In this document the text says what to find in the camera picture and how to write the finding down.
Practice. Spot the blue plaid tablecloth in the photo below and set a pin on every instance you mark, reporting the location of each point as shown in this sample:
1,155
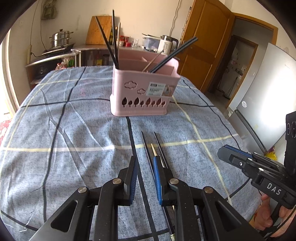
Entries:
64,137

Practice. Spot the induction cooker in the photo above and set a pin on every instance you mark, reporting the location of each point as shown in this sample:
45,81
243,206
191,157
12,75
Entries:
58,50

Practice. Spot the person's right hand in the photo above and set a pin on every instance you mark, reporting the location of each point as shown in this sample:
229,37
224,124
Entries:
262,218

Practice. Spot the beige chopstick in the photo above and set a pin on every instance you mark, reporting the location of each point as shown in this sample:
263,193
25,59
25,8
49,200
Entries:
154,150

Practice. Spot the white refrigerator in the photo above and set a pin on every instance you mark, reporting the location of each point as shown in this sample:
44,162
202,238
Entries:
259,118

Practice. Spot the silver metal chopstick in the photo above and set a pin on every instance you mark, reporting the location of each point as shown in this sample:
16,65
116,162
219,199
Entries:
149,64

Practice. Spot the wooden door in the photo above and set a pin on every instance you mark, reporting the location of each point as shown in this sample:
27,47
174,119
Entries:
211,22

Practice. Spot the clear plastic storage box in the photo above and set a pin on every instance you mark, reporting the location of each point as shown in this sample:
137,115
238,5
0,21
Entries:
150,43

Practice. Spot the hanging green cloth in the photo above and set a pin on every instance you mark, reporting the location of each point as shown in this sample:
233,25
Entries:
49,10

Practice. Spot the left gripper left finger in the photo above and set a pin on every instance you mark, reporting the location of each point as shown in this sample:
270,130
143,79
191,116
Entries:
73,219

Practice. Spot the red lid jar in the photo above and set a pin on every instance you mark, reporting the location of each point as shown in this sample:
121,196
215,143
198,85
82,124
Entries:
122,40

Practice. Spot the low metal side shelf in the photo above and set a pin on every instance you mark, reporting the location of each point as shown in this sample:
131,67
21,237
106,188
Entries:
38,69

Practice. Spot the white electric kettle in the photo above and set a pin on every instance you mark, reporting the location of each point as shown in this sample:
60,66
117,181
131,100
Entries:
167,44

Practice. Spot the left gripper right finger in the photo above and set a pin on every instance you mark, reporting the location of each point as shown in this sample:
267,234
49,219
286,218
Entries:
203,214

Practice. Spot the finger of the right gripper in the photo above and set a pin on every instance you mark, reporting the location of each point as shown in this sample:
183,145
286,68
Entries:
241,159
256,174

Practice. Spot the metal dark chopstick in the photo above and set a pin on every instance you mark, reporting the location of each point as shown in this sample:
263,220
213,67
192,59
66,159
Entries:
164,160

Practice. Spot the pink utensil basket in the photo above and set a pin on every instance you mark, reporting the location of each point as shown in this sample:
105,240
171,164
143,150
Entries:
136,93

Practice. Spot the bamboo cutting board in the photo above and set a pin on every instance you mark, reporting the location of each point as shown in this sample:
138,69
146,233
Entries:
94,35

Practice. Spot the stainless steel steamer pot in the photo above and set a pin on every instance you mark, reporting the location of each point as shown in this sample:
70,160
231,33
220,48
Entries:
60,38

